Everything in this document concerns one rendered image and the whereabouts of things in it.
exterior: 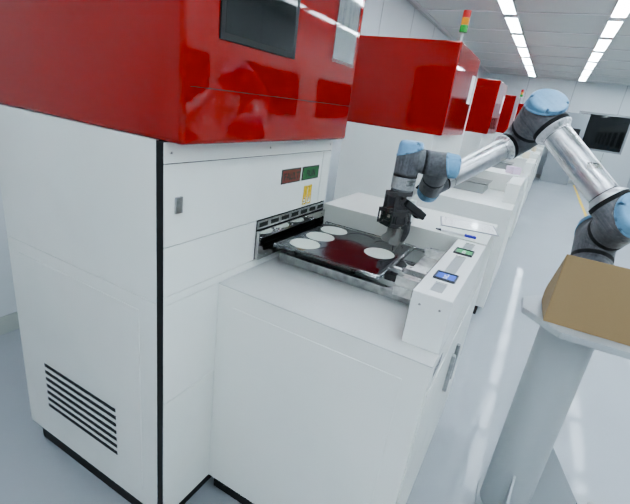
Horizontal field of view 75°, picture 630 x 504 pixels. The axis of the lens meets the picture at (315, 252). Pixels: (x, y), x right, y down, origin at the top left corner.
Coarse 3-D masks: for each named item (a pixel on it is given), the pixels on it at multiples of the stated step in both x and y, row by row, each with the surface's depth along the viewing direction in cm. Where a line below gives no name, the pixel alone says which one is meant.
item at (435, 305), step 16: (448, 256) 124; (464, 256) 126; (480, 256) 130; (432, 272) 109; (448, 272) 112; (464, 272) 113; (416, 288) 98; (432, 288) 100; (448, 288) 101; (464, 288) 110; (416, 304) 98; (432, 304) 96; (448, 304) 94; (416, 320) 99; (432, 320) 97; (448, 320) 95; (416, 336) 100; (432, 336) 98
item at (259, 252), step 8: (304, 216) 152; (312, 216) 157; (320, 216) 163; (280, 224) 138; (288, 224) 143; (296, 224) 148; (320, 224) 167; (256, 232) 129; (264, 232) 131; (272, 232) 135; (256, 240) 130; (256, 248) 131; (264, 248) 135; (272, 248) 138; (280, 248) 142; (256, 256) 131; (264, 256) 135
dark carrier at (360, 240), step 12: (288, 240) 137; (336, 240) 144; (348, 240) 146; (360, 240) 147; (372, 240) 149; (312, 252) 129; (324, 252) 131; (336, 252) 132; (348, 252) 134; (360, 252) 135; (396, 252) 140; (348, 264) 124; (360, 264) 125; (372, 264) 127; (384, 264) 128
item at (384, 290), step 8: (280, 256) 140; (288, 256) 138; (296, 256) 138; (296, 264) 137; (304, 264) 136; (312, 264) 134; (320, 264) 134; (320, 272) 134; (328, 272) 132; (336, 272) 131; (344, 272) 130; (344, 280) 130; (352, 280) 129; (360, 280) 127; (368, 280) 127; (368, 288) 127; (376, 288) 125; (384, 288) 124; (392, 288) 124; (384, 296) 125; (392, 296) 123; (408, 304) 121
